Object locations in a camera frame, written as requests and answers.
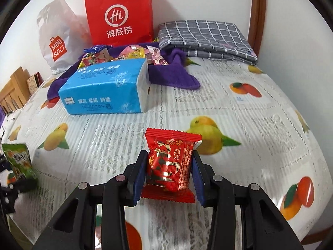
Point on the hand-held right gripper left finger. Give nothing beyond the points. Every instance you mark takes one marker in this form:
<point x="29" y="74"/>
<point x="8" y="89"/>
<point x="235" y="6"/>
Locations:
<point x="138" y="182"/>

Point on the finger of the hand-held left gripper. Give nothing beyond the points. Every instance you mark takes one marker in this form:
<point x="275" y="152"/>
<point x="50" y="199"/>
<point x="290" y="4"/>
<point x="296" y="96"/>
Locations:
<point x="23" y="185"/>
<point x="4" y="165"/>

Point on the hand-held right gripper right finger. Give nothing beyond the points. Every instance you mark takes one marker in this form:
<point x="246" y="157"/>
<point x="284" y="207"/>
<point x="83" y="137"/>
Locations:
<point x="197" y="185"/>

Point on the green snack packet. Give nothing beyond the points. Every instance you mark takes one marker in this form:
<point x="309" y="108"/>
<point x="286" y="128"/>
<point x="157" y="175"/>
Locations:
<point x="19" y="161"/>

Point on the red snack packet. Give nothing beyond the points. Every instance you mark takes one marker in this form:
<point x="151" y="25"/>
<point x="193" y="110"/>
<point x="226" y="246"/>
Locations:
<point x="166" y="166"/>

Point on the pink crinkled snack packet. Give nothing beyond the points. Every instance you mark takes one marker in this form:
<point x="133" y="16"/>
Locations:
<point x="156" y="58"/>

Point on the pink yellow snack packet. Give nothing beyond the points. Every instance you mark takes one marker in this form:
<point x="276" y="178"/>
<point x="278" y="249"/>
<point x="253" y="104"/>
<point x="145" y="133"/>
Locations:
<point x="89" y="60"/>

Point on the white strawberry snack packet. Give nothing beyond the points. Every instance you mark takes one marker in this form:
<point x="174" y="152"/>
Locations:
<point x="105" y="55"/>

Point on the brown patterned box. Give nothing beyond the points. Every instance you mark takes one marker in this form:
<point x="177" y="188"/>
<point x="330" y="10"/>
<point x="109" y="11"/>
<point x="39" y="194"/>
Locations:
<point x="33" y="83"/>

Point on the blue tissue pack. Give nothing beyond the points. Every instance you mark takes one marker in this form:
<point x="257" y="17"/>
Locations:
<point x="106" y="88"/>

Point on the purple towel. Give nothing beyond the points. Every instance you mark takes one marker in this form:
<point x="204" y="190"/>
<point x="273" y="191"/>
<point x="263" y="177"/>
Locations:
<point x="177" y="75"/>

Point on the white plastic bag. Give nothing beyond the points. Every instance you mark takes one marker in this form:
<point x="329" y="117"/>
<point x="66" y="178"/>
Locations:
<point x="57" y="41"/>

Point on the grey checked cloth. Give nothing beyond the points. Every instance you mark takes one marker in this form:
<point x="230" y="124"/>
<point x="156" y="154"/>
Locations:
<point x="205" y="39"/>

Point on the red paper bag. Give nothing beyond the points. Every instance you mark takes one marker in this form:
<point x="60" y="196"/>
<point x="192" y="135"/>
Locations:
<point x="119" y="15"/>

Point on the brown wooden door frame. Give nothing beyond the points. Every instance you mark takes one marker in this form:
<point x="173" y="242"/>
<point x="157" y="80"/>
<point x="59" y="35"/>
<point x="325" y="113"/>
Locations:
<point x="257" y="18"/>

